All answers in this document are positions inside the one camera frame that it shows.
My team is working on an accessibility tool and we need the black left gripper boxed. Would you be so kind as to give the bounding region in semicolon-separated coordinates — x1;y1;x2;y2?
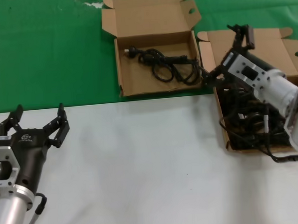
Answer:
0;101;74;197

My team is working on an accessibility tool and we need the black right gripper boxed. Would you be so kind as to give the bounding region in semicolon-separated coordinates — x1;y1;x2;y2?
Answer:
197;22;276;89

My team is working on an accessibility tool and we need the open cardboard parts box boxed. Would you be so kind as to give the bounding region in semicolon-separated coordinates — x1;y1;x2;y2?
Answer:
196;26;298;157

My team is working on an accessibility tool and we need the cardboard box with torn corner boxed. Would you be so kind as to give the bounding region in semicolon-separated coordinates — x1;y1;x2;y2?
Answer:
99;0;206;99

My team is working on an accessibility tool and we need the green tablecloth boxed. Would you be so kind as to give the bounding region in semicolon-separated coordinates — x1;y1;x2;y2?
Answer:
0;0;298;114

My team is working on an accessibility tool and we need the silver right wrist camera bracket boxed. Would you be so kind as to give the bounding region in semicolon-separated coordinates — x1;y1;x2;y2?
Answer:
222;49;265;95

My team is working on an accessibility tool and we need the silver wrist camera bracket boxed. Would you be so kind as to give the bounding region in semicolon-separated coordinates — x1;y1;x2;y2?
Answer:
0;145;21;187
222;49;265;95

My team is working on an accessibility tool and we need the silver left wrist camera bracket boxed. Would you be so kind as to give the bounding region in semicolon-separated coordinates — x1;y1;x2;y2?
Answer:
0;145;21;187

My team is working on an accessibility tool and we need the right arm connector cable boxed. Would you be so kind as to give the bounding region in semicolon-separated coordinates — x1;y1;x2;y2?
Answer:
262;105;272;136

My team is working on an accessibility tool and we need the arm connector cable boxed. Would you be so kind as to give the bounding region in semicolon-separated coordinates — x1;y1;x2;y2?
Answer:
262;105;272;136
18;191;49;224

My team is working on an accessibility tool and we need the left arm connector cable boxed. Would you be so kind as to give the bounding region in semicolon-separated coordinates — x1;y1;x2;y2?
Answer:
18;191;49;224

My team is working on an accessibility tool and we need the black looped right arm cable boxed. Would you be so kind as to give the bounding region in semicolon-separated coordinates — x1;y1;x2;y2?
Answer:
218;111;298;168

